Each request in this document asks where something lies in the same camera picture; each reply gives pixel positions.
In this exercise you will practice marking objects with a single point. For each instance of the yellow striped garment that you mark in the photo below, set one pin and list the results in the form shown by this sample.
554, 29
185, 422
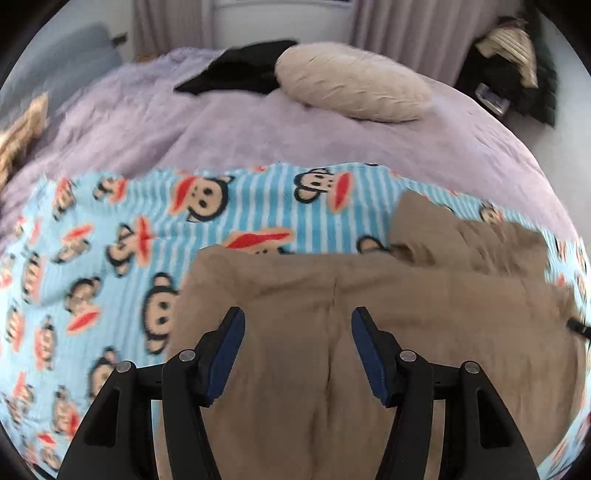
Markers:
21, 138

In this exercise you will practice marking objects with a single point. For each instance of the round cream cushion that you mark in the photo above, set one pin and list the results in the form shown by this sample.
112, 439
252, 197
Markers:
351, 81

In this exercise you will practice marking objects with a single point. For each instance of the dark green puffer coat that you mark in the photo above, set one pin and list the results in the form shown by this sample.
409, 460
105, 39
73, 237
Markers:
547, 87

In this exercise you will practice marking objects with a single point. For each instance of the black hanging clothes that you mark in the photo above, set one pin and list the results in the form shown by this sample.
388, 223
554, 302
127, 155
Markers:
485, 69

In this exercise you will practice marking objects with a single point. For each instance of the khaki puffer jacket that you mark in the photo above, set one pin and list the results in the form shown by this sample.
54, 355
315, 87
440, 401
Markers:
295, 295

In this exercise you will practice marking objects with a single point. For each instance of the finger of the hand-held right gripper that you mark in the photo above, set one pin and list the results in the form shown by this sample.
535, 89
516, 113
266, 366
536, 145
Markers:
579, 325

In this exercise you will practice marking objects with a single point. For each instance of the grey padded headboard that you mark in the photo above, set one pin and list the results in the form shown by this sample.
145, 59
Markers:
60, 60

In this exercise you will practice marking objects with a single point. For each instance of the black garment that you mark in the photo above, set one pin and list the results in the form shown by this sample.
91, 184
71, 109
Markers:
244, 69

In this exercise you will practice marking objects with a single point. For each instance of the grey pleated curtain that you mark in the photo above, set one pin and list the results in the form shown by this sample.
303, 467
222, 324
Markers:
175, 25
415, 37

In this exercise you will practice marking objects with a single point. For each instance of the beige hooded jacket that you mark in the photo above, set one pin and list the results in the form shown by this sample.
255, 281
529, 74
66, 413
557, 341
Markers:
512, 53

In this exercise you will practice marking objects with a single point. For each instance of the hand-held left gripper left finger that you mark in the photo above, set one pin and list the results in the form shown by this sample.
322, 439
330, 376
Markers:
226, 355

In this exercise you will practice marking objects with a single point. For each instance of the purple fluffy bedspread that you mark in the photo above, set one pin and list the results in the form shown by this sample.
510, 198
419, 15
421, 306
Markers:
231, 129

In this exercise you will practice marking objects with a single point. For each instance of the grey printed bag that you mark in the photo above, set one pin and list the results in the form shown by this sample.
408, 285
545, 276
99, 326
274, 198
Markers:
493, 98

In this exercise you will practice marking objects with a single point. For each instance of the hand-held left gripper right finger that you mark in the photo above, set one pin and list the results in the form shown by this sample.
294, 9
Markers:
369, 355

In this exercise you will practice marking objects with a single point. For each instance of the blue striped monkey print blanket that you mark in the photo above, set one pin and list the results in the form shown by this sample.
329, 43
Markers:
92, 258

